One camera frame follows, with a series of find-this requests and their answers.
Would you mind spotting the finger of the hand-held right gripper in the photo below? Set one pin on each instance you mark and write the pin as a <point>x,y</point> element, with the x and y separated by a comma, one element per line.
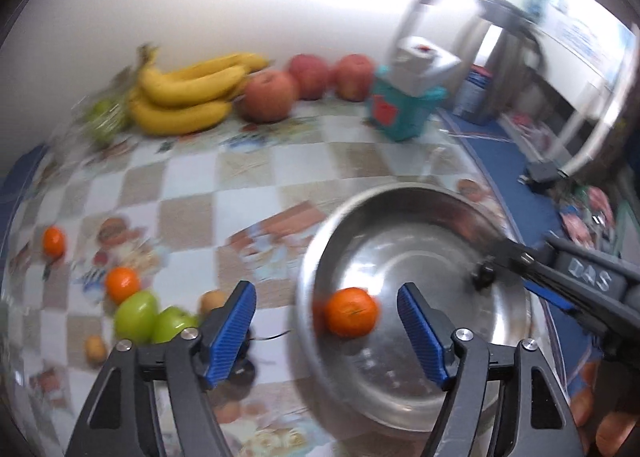
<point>555,298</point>
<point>515,257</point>

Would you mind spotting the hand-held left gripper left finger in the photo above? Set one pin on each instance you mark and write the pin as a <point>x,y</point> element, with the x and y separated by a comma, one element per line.
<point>232,332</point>

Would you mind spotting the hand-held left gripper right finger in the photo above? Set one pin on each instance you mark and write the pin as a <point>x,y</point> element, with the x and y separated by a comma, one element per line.
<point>422,332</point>

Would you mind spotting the dark round fruit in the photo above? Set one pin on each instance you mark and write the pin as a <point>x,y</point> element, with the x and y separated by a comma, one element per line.
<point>245,368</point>

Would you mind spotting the tangerine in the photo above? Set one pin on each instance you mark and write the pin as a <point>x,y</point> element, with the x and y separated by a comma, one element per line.
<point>351,312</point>
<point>122,284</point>
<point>53,241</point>

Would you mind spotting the steel bowl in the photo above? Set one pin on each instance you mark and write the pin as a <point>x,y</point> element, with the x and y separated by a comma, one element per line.
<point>425,237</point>

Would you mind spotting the green apple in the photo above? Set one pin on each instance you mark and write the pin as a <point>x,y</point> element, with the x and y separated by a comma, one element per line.
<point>135,317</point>
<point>172,324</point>

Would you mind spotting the brown kiwi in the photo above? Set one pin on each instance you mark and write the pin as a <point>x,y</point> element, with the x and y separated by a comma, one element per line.
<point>95,348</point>
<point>212,302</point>

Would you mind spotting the person's right hand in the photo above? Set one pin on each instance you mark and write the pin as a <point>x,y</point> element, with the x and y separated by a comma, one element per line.
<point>617,432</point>

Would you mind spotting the pink floral cloth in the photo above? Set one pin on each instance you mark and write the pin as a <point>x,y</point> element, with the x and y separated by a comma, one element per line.
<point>585,217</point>

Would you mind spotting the black charger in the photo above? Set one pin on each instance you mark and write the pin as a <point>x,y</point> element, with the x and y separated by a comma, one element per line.
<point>542,171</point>

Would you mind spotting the pink printed packet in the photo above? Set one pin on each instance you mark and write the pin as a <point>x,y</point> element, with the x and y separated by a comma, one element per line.
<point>530,129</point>

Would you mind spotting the white pipe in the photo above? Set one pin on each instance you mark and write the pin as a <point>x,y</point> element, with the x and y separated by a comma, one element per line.
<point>600,122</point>

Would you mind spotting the printed checkered tablecloth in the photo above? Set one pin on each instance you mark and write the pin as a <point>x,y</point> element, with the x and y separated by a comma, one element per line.
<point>250,172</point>

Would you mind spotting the teal box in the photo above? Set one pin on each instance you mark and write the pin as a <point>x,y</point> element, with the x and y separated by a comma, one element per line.
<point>400,112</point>

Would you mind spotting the steel thermos jug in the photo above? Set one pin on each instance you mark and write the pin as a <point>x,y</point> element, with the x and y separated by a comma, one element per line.
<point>492,62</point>

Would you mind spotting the red apple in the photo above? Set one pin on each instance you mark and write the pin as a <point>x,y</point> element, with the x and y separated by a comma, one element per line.
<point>355,77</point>
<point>267,97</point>
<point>310,76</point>

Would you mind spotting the white appliance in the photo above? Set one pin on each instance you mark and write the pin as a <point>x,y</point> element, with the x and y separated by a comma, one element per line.
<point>575,27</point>

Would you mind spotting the yellow banana bunch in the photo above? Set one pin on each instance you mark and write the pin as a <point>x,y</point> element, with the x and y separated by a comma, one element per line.
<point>185,87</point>

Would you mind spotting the green grapes in bag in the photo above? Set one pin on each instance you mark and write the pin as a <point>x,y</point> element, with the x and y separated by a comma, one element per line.
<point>105,117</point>

